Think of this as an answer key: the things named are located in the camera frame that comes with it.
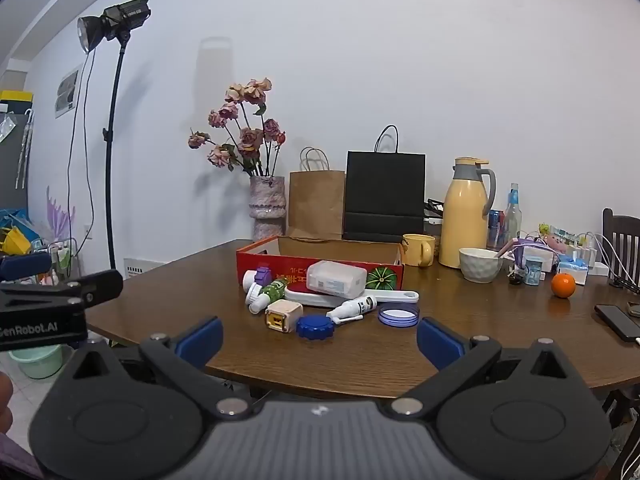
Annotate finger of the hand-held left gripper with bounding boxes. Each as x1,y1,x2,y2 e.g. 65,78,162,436
0,269,124,310
0,252,54,283

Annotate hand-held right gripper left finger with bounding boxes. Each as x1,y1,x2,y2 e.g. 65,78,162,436
74,316,256,420

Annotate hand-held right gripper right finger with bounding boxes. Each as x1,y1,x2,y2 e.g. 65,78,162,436
392,316,587,419

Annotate clear blue round lid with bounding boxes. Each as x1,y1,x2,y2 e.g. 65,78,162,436
378,304,420,329

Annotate white lint brush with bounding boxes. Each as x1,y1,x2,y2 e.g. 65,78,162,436
284,284,420,308

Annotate green bottle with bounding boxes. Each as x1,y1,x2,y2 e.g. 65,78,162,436
245,280,289,315

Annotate white spray bottle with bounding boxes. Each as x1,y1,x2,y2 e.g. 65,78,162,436
326,295,378,325

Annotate cream cube bottle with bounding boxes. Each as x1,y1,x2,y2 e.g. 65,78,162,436
265,299,304,333

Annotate red cardboard box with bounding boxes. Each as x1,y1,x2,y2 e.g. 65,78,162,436
236,235,406,295

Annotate blue gear-shaped lid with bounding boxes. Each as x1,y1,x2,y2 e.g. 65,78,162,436
296,315,335,341

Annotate translucent white plastic container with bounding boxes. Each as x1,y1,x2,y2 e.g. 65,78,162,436
306,260,368,297

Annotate person's left forearm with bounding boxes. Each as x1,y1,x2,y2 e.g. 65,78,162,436
0,372,14,433

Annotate yellow plastic object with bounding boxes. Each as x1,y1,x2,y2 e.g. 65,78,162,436
0,225,32,256

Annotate green plastic basin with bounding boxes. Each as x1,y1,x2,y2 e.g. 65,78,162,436
7,344,65,380

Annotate white bowl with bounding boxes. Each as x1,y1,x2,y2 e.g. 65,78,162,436
459,248,504,284

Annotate yellow mug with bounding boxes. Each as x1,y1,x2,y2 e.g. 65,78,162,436
401,234,436,267

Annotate clear hanging plastic packet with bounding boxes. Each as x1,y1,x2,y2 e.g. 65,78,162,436
16,109,35,191

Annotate dark board yellow top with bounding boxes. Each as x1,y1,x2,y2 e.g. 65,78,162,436
0,90,34,211

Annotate black light stand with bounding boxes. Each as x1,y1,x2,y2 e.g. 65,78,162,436
102,35,129,271

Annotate yellow thermos jug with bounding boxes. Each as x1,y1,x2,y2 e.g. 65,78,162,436
439,157,497,269

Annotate blue red drink can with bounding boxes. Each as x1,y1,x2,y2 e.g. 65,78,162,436
487,209,506,249

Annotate purple box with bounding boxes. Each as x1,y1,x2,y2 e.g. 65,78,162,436
515,236,557,271

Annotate person's purple clothing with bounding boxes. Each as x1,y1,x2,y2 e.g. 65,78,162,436
0,432,44,480

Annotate orange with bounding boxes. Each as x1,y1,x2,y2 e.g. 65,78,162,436
551,272,577,299

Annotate clear bottle blue cap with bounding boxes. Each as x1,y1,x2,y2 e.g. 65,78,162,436
502,183,522,246

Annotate blue white tissue pack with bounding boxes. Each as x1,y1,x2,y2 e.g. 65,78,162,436
556,260,590,286

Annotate pink textured vase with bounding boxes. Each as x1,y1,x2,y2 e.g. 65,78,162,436
249,175,287,242

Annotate black paper bag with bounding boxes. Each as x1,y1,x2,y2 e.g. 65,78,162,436
342,125,427,243

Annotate white power strip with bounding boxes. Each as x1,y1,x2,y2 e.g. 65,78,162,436
565,232,609,277

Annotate black phone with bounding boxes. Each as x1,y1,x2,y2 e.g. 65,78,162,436
594,304,640,343

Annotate brown paper bag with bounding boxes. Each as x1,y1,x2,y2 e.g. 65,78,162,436
287,147,347,241

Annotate dried pink roses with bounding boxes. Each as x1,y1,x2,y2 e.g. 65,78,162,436
188,78,287,178

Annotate dark wooden chair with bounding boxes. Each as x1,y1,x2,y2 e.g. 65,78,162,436
601,207,640,281

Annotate black studio light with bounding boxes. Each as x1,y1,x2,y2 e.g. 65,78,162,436
76,0,152,55

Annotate wire storage rack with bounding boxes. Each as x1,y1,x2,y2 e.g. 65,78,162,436
30,237,81,286

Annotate purple flower wall sticker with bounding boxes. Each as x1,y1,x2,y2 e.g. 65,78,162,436
46,185,77,241

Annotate black light cable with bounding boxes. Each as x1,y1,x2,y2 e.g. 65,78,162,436
66,51,97,261

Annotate framed wall picture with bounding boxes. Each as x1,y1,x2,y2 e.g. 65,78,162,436
54,65,82,120

